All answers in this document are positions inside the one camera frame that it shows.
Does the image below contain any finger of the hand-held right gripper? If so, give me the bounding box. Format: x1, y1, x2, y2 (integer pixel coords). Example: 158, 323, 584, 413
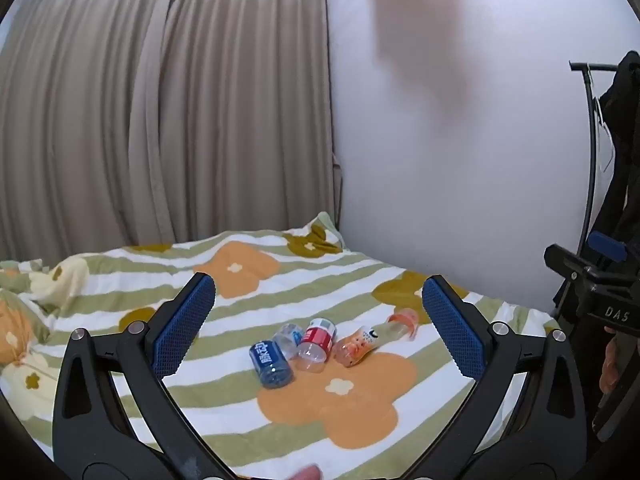
544, 243, 601, 287
586, 231, 630, 264

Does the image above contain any dark hanging clothing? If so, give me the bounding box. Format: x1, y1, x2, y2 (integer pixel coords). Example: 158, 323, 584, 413
590, 50, 640, 281

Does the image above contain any clear pink rim plastic cup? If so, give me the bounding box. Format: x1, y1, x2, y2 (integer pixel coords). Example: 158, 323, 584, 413
377, 308, 420, 343

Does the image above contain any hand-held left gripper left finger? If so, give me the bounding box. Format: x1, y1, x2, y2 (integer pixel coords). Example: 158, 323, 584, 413
52, 272, 237, 480

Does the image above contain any person's right hand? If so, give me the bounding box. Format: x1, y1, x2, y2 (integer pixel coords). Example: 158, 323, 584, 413
599, 326, 629, 395

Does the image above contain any black clothes rack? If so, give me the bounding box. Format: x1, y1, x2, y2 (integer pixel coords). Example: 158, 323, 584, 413
554, 61, 621, 318

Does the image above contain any striped floral blanket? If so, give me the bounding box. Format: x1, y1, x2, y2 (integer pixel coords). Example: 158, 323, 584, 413
0, 211, 566, 480

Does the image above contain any beige curtain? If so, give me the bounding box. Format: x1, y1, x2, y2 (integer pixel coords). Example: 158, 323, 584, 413
0, 0, 337, 264

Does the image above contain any white wire hanger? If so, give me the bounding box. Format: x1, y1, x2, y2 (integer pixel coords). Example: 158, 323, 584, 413
586, 64, 617, 176

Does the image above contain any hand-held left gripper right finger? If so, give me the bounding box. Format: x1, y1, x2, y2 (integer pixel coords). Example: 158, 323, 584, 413
404, 274, 594, 480

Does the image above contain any blue label plastic bottle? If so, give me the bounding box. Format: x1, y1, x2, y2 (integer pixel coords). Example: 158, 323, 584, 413
248, 340, 295, 390

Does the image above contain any orange label plastic bottle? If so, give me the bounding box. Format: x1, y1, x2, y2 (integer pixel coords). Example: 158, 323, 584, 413
333, 326, 385, 368

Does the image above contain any red label plastic bottle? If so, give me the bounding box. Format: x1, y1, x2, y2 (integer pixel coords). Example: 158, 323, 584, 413
296, 318, 337, 375

